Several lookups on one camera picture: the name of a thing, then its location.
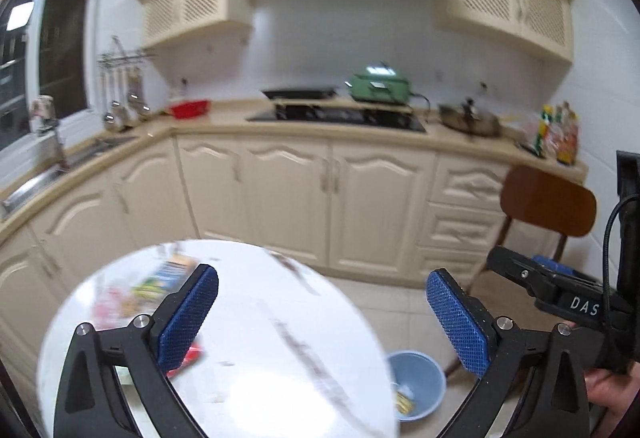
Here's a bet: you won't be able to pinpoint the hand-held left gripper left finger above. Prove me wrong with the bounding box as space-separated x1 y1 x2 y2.
54 263 219 438

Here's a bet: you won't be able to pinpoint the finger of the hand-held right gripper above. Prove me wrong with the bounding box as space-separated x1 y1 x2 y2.
487 245 558 301
532 255 601 286

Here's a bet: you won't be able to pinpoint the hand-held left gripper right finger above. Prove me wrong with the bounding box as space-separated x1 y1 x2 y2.
426 268 591 438

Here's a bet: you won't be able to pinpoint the blue green milk carton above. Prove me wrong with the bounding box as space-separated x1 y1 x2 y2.
132 255 201 303

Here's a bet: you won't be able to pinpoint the blue plastic trash bin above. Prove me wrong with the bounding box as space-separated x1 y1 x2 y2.
386 350 447 422

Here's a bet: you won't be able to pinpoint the person's right hand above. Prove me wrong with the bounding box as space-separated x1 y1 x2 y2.
585 360 640 419

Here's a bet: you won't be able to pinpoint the red snack packet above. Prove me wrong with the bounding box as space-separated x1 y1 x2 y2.
165 343 206 379

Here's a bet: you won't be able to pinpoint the brown wooden chair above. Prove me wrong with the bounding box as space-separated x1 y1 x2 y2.
445 164 598 379

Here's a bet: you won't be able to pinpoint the pink white plastic bag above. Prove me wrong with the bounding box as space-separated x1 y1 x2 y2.
90 285 138 326

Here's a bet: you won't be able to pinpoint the cream kitchen base cabinets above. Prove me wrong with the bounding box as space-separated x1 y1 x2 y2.
0 98 588 419

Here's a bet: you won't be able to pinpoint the steel wok with lid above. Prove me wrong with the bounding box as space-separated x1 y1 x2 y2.
437 98 503 139

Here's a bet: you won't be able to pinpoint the steel kitchen sink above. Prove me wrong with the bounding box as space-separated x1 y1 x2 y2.
0 135 138 221

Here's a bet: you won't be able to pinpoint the red plastic basin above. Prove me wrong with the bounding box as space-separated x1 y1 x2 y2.
167 100 211 119

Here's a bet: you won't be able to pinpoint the steel faucet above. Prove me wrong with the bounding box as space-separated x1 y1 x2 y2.
50 118 71 171

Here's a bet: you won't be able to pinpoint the green electric cooking pot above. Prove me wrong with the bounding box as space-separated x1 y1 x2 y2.
346 65 413 103

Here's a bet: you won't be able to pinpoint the black gas stove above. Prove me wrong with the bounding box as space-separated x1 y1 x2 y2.
245 100 428 135

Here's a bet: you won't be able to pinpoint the black griddle pan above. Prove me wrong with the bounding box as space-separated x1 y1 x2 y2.
261 88 338 101

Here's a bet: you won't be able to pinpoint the pink white cloth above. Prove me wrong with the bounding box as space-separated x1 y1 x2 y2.
29 95 56 133

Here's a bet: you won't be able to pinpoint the dark kitchen window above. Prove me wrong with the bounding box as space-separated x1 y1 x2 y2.
0 0 101 153

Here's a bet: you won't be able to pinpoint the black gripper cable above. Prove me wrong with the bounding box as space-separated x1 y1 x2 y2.
602 195 640 369

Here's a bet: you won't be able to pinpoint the steel wall utensil rack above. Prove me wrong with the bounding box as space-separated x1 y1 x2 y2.
97 35 156 68

